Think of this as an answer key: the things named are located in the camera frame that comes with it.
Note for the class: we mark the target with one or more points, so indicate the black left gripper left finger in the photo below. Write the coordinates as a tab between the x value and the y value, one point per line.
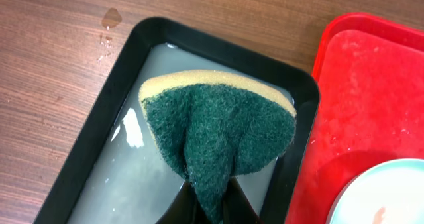
185	208

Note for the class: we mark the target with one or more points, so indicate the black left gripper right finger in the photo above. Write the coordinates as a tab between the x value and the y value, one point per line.
236	207

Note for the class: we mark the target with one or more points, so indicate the yellow green sponge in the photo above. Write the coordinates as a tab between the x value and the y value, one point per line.
212	125

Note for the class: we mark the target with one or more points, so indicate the light blue plate with stain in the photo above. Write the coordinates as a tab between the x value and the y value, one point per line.
391	192

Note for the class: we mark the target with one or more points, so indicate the black metal-lined tray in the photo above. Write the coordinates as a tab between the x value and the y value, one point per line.
154	31

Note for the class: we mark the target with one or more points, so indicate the red plastic tray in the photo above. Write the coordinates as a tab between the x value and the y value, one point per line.
370	76

